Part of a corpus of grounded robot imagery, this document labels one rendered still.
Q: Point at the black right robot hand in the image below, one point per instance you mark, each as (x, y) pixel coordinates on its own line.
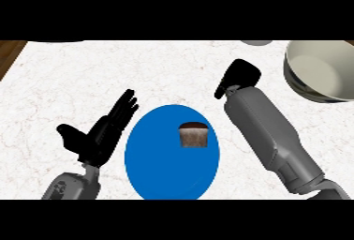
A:
(242, 75)

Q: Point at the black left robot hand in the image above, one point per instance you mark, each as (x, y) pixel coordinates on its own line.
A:
(103, 131)

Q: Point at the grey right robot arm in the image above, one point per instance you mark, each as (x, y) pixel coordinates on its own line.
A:
(271, 140)

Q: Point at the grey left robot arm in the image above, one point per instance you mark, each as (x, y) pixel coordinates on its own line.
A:
(73, 184)

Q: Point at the blue oval plate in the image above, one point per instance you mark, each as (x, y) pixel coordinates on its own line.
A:
(171, 153)

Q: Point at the cream bowl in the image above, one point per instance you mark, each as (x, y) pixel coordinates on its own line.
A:
(321, 70)

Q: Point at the pale grey round object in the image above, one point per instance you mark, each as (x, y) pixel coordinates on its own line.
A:
(255, 42)

